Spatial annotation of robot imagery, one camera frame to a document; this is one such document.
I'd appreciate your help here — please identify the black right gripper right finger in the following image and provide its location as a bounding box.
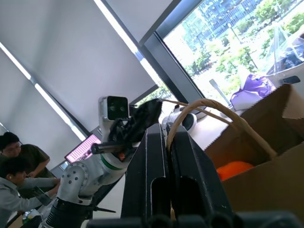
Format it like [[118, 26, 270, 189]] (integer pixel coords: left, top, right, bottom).
[[169, 125, 235, 218]]

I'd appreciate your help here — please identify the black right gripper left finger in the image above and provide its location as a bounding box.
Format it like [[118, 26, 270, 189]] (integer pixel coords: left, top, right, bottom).
[[120, 123, 172, 219]]

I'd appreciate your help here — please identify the brown paper bag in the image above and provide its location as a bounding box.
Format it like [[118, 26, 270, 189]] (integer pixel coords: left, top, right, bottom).
[[161, 84, 304, 216]]

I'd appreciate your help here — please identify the orange plush toy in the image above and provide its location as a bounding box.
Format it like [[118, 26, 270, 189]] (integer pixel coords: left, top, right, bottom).
[[216, 161, 254, 181]]

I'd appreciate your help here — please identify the purple bag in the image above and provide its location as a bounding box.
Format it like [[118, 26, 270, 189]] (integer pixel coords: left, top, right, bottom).
[[229, 74, 276, 111]]

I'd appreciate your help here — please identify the laptop with pink screen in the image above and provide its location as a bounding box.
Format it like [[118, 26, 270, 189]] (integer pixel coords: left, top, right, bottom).
[[64, 133, 101, 164]]

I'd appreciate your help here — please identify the white headset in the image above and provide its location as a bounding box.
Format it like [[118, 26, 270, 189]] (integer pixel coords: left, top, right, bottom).
[[161, 104, 210, 132]]

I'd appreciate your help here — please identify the grey roller blind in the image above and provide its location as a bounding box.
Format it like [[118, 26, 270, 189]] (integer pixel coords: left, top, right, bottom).
[[0, 50, 86, 171], [0, 0, 159, 141], [104, 0, 203, 41]]

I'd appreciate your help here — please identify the person in dark shirt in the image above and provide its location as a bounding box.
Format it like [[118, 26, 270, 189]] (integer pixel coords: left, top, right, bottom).
[[0, 132, 56, 179]]

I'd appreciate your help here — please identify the person in grey hoodie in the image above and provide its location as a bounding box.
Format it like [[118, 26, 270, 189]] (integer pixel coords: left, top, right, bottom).
[[0, 156, 61, 217]]

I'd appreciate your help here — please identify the clear plastic cover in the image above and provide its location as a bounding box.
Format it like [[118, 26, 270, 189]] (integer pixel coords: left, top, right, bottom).
[[265, 23, 304, 77]]

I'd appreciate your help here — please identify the white head camera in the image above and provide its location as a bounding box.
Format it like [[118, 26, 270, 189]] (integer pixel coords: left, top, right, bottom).
[[98, 95, 130, 143]]

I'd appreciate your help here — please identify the dark window frame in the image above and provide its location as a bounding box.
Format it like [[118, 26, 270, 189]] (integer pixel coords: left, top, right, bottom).
[[139, 0, 208, 104]]

